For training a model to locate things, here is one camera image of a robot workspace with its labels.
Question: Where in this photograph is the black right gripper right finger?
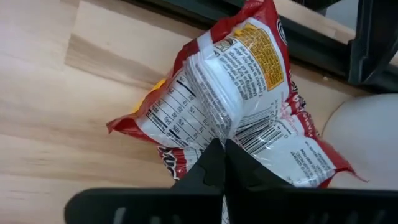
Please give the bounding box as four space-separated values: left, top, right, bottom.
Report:
224 139 398 224

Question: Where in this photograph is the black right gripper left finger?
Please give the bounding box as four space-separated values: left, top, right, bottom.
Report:
63 138 225 224

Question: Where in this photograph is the red ramen noodle packet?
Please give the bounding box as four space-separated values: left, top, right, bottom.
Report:
105 0 369 190

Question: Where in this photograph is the artificial plant in white pot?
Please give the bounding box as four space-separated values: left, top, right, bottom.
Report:
320 93 398 190

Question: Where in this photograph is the black metal table frame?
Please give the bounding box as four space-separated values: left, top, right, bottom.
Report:
121 0 398 94

